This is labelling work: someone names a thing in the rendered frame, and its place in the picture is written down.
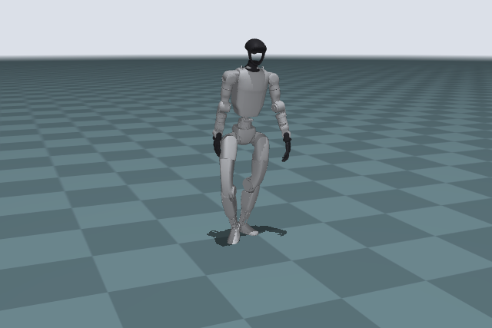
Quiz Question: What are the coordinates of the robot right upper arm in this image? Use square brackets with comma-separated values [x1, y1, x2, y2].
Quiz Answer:
[220, 70, 239, 113]

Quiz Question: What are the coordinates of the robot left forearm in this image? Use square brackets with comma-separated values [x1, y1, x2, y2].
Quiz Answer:
[275, 109, 291, 138]

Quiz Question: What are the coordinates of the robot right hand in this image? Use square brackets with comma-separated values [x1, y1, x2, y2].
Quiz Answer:
[213, 133, 221, 157]

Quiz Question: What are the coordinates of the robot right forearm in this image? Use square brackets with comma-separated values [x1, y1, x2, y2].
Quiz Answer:
[212, 102, 227, 138]

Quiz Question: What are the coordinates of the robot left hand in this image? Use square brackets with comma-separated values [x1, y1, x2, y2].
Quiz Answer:
[282, 132, 291, 162]

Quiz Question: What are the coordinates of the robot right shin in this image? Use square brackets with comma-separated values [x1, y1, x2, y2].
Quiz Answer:
[221, 193, 238, 230]

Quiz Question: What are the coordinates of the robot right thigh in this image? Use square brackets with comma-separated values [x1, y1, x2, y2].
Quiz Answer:
[219, 132, 238, 200]

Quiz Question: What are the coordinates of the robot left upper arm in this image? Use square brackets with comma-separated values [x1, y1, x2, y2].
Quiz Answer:
[268, 72, 285, 113]

